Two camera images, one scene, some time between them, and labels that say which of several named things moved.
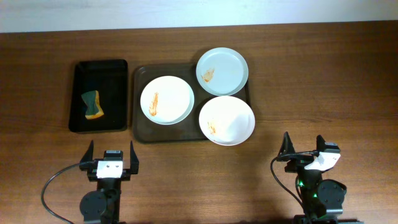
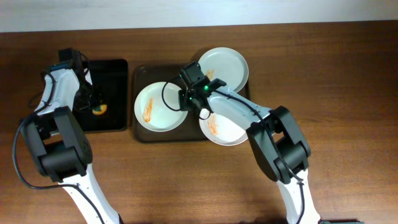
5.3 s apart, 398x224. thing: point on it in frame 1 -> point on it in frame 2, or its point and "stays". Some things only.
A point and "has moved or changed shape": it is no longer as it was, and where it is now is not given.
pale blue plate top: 222,71 stays
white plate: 227,120 stays
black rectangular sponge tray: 109,78 stays
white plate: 167,100 has moved or changed shape
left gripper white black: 130,170 -> 86,97
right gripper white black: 294,167 -> 185,101
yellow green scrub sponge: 92,101 has moved or changed shape
